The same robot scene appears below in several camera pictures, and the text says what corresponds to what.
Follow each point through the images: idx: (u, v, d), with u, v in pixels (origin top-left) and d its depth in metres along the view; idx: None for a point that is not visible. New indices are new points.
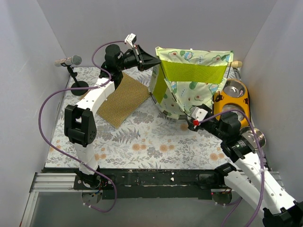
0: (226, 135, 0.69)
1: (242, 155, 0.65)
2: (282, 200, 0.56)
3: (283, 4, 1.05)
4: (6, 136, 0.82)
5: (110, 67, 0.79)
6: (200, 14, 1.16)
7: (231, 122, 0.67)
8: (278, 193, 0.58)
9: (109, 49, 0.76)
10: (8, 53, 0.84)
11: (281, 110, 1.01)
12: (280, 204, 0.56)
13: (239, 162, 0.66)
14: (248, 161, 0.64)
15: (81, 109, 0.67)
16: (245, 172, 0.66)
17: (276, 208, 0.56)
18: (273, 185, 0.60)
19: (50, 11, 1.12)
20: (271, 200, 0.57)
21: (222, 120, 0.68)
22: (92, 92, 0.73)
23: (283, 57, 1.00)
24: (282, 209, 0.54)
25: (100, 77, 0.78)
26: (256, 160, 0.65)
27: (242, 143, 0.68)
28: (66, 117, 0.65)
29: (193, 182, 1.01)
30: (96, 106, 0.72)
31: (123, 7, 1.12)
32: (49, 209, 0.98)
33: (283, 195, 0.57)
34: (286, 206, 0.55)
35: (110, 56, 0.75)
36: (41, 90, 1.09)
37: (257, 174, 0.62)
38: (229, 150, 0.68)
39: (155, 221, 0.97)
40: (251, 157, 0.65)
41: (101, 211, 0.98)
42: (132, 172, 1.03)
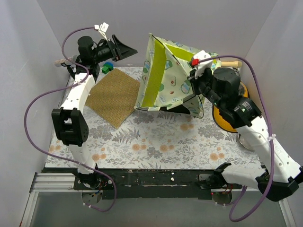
0: (225, 97, 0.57)
1: (248, 122, 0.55)
2: (289, 169, 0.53)
3: (283, 5, 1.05)
4: (7, 136, 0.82)
5: (86, 60, 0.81)
6: (200, 14, 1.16)
7: (228, 79, 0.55)
8: (286, 161, 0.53)
9: (82, 41, 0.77)
10: (8, 53, 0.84)
11: (281, 110, 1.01)
12: (287, 173, 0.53)
13: (245, 129, 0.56)
14: (255, 128, 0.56)
15: (68, 109, 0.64)
16: (249, 138, 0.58)
17: (281, 178, 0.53)
18: (281, 153, 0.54)
19: (50, 11, 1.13)
20: (278, 170, 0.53)
21: (218, 79, 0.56)
22: (73, 91, 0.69)
23: (283, 57, 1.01)
24: (290, 179, 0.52)
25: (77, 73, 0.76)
26: (264, 126, 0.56)
27: (248, 106, 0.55)
28: (56, 120, 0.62)
29: (193, 182, 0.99)
30: (82, 103, 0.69)
31: (123, 7, 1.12)
32: (49, 209, 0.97)
33: (290, 163, 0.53)
34: (292, 175, 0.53)
35: (83, 47, 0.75)
36: (41, 90, 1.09)
37: (264, 143, 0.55)
38: (232, 115, 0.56)
39: (155, 221, 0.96)
40: (258, 122, 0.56)
41: (101, 211, 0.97)
42: (132, 172, 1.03)
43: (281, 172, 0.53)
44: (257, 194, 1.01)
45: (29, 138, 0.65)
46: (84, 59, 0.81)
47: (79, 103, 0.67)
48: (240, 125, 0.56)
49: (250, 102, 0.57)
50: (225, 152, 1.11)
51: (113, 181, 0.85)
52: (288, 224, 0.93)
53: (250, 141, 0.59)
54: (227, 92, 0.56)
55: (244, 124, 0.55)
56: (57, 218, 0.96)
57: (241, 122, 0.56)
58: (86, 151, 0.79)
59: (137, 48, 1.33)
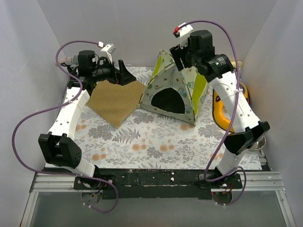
0: (200, 52, 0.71)
1: (219, 74, 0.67)
2: (248, 120, 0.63)
3: (283, 4, 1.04)
4: (7, 136, 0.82)
5: (84, 72, 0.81)
6: (200, 14, 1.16)
7: (201, 35, 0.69)
8: (246, 114, 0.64)
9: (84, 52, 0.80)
10: (8, 53, 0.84)
11: (281, 110, 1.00)
12: (245, 123, 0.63)
13: (215, 81, 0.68)
14: (224, 81, 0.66)
15: (57, 135, 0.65)
16: (219, 91, 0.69)
17: (240, 127, 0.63)
18: (245, 106, 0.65)
19: (49, 11, 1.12)
20: (239, 120, 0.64)
21: (193, 36, 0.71)
22: (64, 110, 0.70)
23: (283, 57, 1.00)
24: (246, 128, 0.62)
25: (69, 86, 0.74)
26: (233, 80, 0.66)
27: (221, 61, 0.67)
28: (45, 145, 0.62)
29: (193, 182, 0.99)
30: (73, 124, 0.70)
31: (123, 6, 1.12)
32: (49, 209, 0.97)
33: (250, 116, 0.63)
34: (251, 125, 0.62)
35: (84, 56, 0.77)
36: (41, 90, 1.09)
37: (231, 95, 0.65)
38: (206, 66, 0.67)
39: (155, 221, 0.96)
40: (227, 76, 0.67)
41: (102, 211, 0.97)
42: (132, 172, 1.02)
43: (241, 122, 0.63)
44: (257, 194, 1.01)
45: (19, 160, 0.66)
46: (81, 71, 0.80)
47: (69, 126, 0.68)
48: (213, 76, 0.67)
49: (225, 58, 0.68)
50: None
51: (112, 184, 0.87)
52: (288, 224, 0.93)
53: (221, 96, 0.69)
54: (200, 47, 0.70)
55: (216, 75, 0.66)
56: (57, 219, 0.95)
57: (214, 74, 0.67)
58: (83, 160, 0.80)
59: (137, 47, 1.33)
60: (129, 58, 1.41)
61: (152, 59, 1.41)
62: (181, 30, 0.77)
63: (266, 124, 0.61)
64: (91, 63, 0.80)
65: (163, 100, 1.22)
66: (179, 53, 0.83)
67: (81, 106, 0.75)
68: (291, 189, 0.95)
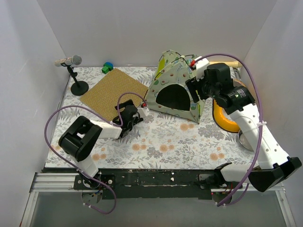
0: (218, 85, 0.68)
1: (240, 107, 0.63)
2: (275, 156, 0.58)
3: (282, 5, 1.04)
4: (7, 136, 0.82)
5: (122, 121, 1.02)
6: (199, 14, 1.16)
7: (218, 68, 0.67)
8: (272, 149, 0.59)
9: (129, 107, 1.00)
10: (8, 53, 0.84)
11: (281, 110, 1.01)
12: (273, 160, 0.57)
13: (236, 114, 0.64)
14: (246, 114, 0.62)
15: (92, 123, 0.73)
16: (241, 124, 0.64)
17: (267, 164, 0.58)
18: (270, 140, 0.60)
19: (49, 11, 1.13)
20: (265, 155, 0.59)
21: (209, 69, 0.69)
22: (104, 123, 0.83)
23: (283, 58, 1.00)
24: (275, 166, 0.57)
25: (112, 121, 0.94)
26: (255, 113, 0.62)
27: (242, 93, 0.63)
28: (77, 122, 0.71)
29: (193, 182, 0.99)
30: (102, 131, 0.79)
31: (123, 6, 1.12)
32: (48, 210, 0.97)
33: (278, 151, 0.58)
34: (280, 162, 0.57)
35: (128, 111, 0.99)
36: (41, 90, 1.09)
37: (254, 128, 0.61)
38: (226, 100, 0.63)
39: (155, 221, 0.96)
40: (249, 109, 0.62)
41: (101, 212, 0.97)
42: (132, 172, 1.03)
43: (267, 158, 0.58)
44: (257, 194, 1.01)
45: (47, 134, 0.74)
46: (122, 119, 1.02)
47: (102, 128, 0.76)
48: (234, 109, 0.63)
49: (245, 91, 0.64)
50: (225, 152, 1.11)
51: (110, 187, 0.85)
52: (288, 224, 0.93)
53: (243, 128, 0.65)
54: (218, 80, 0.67)
55: (236, 108, 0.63)
56: (57, 219, 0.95)
57: (234, 107, 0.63)
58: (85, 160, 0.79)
59: (137, 47, 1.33)
60: (129, 58, 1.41)
61: (152, 60, 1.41)
62: (197, 63, 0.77)
63: (296, 160, 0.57)
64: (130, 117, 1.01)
65: (166, 98, 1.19)
66: (195, 85, 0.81)
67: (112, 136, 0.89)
68: (291, 189, 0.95)
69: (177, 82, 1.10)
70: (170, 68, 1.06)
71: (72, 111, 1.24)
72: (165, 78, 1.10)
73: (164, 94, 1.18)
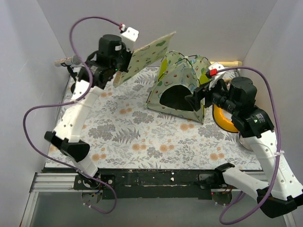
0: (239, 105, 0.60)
1: (258, 133, 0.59)
2: (290, 187, 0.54)
3: (283, 5, 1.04)
4: (7, 135, 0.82)
5: (101, 59, 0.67)
6: (199, 14, 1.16)
7: (245, 88, 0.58)
8: (288, 180, 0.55)
9: (109, 35, 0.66)
10: (8, 53, 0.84)
11: (281, 110, 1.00)
12: (288, 191, 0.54)
13: (252, 139, 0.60)
14: (263, 141, 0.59)
15: (59, 137, 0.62)
16: (257, 150, 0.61)
17: (280, 194, 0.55)
18: (285, 170, 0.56)
19: (50, 11, 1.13)
20: (279, 186, 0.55)
21: (235, 87, 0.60)
22: (70, 109, 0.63)
23: (283, 58, 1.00)
24: (289, 197, 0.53)
25: (79, 79, 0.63)
26: (273, 140, 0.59)
27: (261, 118, 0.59)
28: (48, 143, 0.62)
29: (193, 182, 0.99)
30: (79, 123, 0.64)
31: (123, 6, 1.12)
32: (48, 210, 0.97)
33: (293, 182, 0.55)
34: (293, 194, 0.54)
35: (105, 41, 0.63)
36: (41, 90, 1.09)
37: (271, 157, 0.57)
38: (243, 124, 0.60)
39: (155, 221, 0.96)
40: (267, 135, 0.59)
41: (101, 212, 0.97)
42: (132, 172, 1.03)
43: (281, 189, 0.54)
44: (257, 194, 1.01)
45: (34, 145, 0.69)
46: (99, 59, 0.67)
47: (72, 129, 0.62)
48: (251, 134, 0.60)
49: (264, 115, 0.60)
50: (225, 152, 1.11)
51: (111, 187, 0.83)
52: (288, 224, 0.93)
53: (258, 154, 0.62)
54: (242, 101, 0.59)
55: (253, 134, 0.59)
56: (57, 219, 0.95)
57: (252, 132, 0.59)
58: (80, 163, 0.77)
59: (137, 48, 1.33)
60: None
61: None
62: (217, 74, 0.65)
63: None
64: (113, 52, 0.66)
65: (170, 98, 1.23)
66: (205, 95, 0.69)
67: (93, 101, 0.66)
68: None
69: (180, 83, 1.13)
70: (173, 69, 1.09)
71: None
72: (169, 79, 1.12)
73: (167, 94, 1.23)
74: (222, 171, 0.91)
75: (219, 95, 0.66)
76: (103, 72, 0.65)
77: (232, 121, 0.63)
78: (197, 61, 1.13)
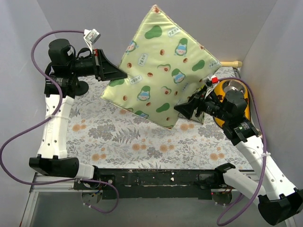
0: (230, 116, 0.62)
1: (244, 138, 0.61)
2: (281, 187, 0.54)
3: (283, 4, 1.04)
4: (7, 136, 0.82)
5: (60, 70, 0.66)
6: (199, 14, 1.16)
7: (236, 102, 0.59)
8: (278, 179, 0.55)
9: (55, 43, 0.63)
10: (8, 53, 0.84)
11: (281, 110, 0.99)
12: (279, 190, 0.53)
13: (239, 144, 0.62)
14: (250, 144, 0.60)
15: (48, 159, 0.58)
16: (245, 154, 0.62)
17: (274, 194, 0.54)
18: (274, 170, 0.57)
19: (49, 11, 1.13)
20: (270, 186, 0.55)
21: (227, 100, 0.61)
22: (49, 127, 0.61)
23: (283, 58, 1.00)
24: (281, 196, 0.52)
25: (48, 94, 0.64)
26: (259, 143, 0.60)
27: (246, 126, 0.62)
28: (36, 167, 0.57)
29: (193, 182, 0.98)
30: (62, 138, 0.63)
31: (123, 6, 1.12)
32: (49, 210, 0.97)
33: (283, 182, 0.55)
34: (286, 192, 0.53)
35: (54, 51, 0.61)
36: (41, 90, 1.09)
37: (258, 159, 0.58)
38: (231, 132, 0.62)
39: (155, 221, 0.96)
40: (253, 139, 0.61)
41: (101, 212, 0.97)
42: (132, 172, 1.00)
43: (273, 188, 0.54)
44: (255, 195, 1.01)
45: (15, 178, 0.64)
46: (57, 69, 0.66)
47: (58, 145, 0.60)
48: (237, 141, 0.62)
49: (250, 124, 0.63)
50: (225, 152, 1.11)
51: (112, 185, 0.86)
52: (288, 224, 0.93)
53: (247, 159, 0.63)
54: (232, 113, 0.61)
55: (239, 139, 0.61)
56: (57, 219, 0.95)
57: (238, 139, 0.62)
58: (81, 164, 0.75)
59: None
60: None
61: None
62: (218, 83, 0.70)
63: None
64: (67, 58, 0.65)
65: None
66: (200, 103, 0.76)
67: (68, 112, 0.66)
68: None
69: None
70: None
71: (72, 111, 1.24)
72: None
73: None
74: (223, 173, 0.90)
75: (214, 104, 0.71)
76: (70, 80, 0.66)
77: (221, 127, 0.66)
78: None
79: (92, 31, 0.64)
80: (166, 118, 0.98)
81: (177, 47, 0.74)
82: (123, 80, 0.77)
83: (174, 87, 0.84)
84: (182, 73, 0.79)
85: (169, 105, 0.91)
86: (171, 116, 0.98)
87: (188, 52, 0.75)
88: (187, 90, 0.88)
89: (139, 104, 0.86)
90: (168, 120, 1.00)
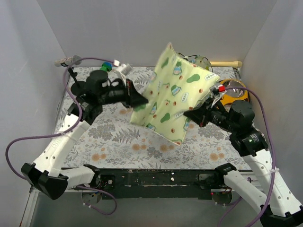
0: (236, 127, 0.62)
1: (253, 152, 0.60)
2: (288, 204, 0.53)
3: (283, 4, 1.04)
4: (7, 136, 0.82)
5: (89, 96, 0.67)
6: (199, 14, 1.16)
7: (243, 112, 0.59)
8: (285, 196, 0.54)
9: (95, 73, 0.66)
10: (8, 53, 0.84)
11: (282, 110, 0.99)
12: (285, 207, 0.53)
13: (248, 157, 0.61)
14: (259, 159, 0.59)
15: (39, 171, 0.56)
16: (253, 168, 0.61)
17: (280, 211, 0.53)
18: (282, 187, 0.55)
19: (49, 11, 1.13)
20: (276, 202, 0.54)
21: (234, 110, 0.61)
22: (55, 143, 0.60)
23: (283, 57, 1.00)
24: (287, 214, 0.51)
25: (68, 112, 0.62)
26: (268, 158, 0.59)
27: (255, 138, 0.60)
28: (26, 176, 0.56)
29: (193, 182, 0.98)
30: (61, 159, 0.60)
31: (123, 7, 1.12)
32: (48, 210, 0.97)
33: (290, 199, 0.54)
34: (291, 211, 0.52)
35: (93, 80, 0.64)
36: (41, 91, 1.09)
37: (266, 175, 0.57)
38: (239, 143, 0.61)
39: (155, 221, 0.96)
40: (262, 153, 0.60)
41: (101, 212, 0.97)
42: (132, 172, 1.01)
43: (280, 205, 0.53)
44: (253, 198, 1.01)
45: (16, 173, 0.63)
46: (87, 94, 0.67)
47: (55, 163, 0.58)
48: (245, 153, 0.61)
49: (259, 135, 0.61)
50: (225, 152, 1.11)
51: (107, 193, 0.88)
52: None
53: (254, 171, 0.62)
54: (239, 123, 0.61)
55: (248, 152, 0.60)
56: (57, 219, 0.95)
57: (246, 151, 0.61)
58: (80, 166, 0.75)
59: (136, 48, 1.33)
60: (129, 58, 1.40)
61: (152, 60, 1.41)
62: (225, 91, 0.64)
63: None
64: (101, 89, 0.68)
65: None
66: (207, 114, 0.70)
67: (78, 135, 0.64)
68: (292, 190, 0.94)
69: None
70: None
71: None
72: None
73: None
74: (224, 174, 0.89)
75: (220, 113, 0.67)
76: (94, 107, 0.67)
77: (229, 139, 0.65)
78: (196, 61, 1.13)
79: (123, 68, 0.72)
80: (171, 130, 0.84)
81: (175, 68, 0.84)
82: (145, 106, 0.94)
83: (171, 98, 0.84)
84: (178, 85, 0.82)
85: (169, 115, 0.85)
86: (175, 128, 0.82)
87: (183, 70, 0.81)
88: (184, 101, 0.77)
89: (150, 118, 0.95)
90: (173, 133, 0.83)
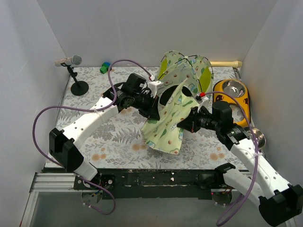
0: (219, 122, 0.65)
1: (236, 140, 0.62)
2: (276, 183, 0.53)
3: (283, 4, 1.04)
4: (7, 136, 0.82)
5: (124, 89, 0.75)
6: (199, 13, 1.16)
7: (222, 109, 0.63)
8: (271, 176, 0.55)
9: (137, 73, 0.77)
10: (8, 53, 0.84)
11: (281, 110, 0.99)
12: (273, 186, 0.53)
13: (234, 148, 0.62)
14: (242, 146, 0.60)
15: (66, 137, 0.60)
16: (239, 156, 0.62)
17: (269, 191, 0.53)
18: (267, 169, 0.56)
19: (49, 11, 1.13)
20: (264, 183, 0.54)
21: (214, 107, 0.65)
22: (86, 116, 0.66)
23: (283, 57, 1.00)
24: (276, 192, 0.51)
25: (104, 95, 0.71)
26: (251, 144, 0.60)
27: (237, 130, 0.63)
28: (50, 139, 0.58)
29: (193, 182, 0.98)
30: (86, 134, 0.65)
31: (122, 7, 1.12)
32: (48, 210, 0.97)
33: (277, 178, 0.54)
34: (280, 188, 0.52)
35: (135, 77, 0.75)
36: (41, 90, 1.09)
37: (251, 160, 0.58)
38: (224, 137, 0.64)
39: (155, 221, 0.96)
40: (245, 141, 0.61)
41: (101, 212, 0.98)
42: (132, 172, 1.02)
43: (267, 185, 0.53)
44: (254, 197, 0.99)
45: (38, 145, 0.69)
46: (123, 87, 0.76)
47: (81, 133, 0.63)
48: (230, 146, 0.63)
49: (241, 128, 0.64)
50: (225, 152, 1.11)
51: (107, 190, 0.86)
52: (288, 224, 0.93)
53: (243, 161, 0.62)
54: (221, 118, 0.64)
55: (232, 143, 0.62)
56: (57, 219, 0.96)
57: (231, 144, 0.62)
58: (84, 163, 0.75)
59: (136, 48, 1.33)
60: (129, 57, 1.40)
61: (152, 60, 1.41)
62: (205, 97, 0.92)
63: (298, 187, 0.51)
64: (136, 87, 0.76)
65: None
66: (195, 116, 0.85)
67: (104, 119, 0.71)
68: None
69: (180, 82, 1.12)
70: (173, 69, 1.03)
71: (72, 111, 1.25)
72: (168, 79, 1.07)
73: None
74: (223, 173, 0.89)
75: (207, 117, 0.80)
76: (126, 99, 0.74)
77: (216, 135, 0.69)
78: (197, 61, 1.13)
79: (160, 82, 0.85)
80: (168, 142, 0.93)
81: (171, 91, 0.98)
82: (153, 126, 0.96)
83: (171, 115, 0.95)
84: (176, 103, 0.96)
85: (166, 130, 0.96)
86: (172, 140, 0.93)
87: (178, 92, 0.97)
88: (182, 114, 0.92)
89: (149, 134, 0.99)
90: (170, 144, 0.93)
